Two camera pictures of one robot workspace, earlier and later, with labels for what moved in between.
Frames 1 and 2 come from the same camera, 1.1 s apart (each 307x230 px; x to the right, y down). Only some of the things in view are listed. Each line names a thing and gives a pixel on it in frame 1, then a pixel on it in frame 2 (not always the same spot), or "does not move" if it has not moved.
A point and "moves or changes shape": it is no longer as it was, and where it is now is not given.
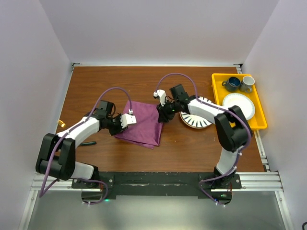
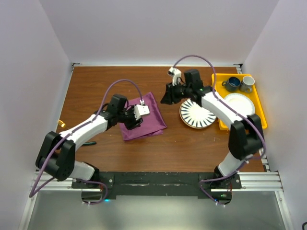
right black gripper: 164,117 → 169,97
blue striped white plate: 194,121 does not move
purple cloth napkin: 147,132 moves or changes shape
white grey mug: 247,82 does not move
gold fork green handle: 61,123 does not move
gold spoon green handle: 88,143 does not move
